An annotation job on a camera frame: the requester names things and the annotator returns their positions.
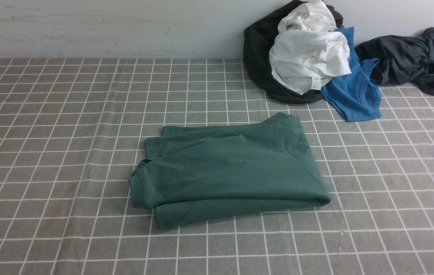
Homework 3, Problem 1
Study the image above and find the black garment in pile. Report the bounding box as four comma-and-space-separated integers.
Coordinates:
243, 0, 344, 104

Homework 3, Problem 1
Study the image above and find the green long-sleeve top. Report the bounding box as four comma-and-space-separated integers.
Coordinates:
128, 113, 331, 230

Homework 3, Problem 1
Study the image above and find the blue t-shirt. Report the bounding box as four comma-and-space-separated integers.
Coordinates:
321, 26, 382, 122

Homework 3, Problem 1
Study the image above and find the dark grey crumpled garment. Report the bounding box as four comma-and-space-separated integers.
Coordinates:
355, 27, 434, 96

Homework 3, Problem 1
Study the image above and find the white crumpled shirt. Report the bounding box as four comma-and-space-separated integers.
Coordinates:
269, 0, 351, 95

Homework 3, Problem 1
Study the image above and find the grey checked tablecloth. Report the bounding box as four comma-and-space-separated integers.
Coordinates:
0, 58, 434, 275

